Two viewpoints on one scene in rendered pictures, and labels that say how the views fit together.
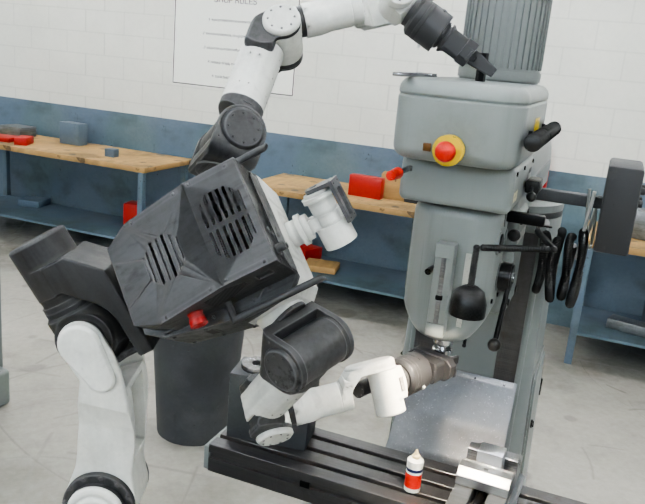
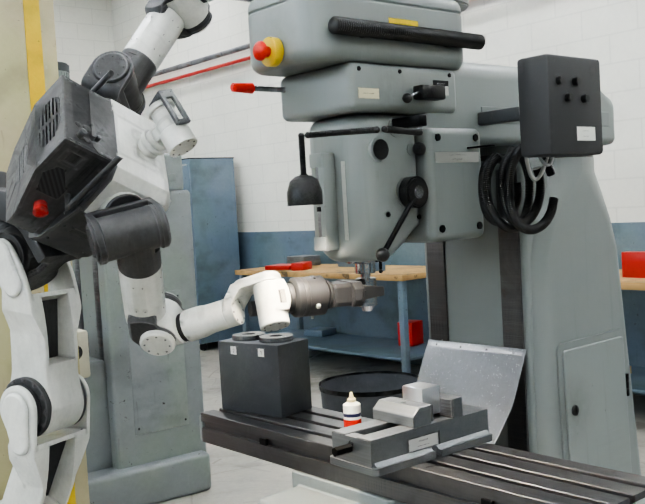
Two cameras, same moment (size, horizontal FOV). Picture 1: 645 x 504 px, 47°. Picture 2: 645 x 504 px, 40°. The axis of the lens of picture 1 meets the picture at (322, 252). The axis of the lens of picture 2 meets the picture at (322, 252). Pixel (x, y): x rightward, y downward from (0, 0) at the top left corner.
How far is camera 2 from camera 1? 1.29 m
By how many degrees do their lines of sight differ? 31
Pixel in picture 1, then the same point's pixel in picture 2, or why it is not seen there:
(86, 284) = (1, 207)
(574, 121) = not seen: outside the picture
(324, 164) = not seen: hidden behind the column
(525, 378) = (539, 343)
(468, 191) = (322, 96)
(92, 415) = (14, 321)
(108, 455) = (30, 360)
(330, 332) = (140, 211)
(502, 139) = (306, 28)
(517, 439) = (545, 423)
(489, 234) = (358, 138)
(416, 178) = (289, 97)
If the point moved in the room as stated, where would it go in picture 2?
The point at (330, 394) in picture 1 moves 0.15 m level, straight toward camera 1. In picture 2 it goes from (213, 306) to (167, 316)
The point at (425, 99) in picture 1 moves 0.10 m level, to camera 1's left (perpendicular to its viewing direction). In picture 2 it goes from (255, 14) to (217, 21)
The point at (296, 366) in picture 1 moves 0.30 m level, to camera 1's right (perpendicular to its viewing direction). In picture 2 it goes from (93, 232) to (220, 226)
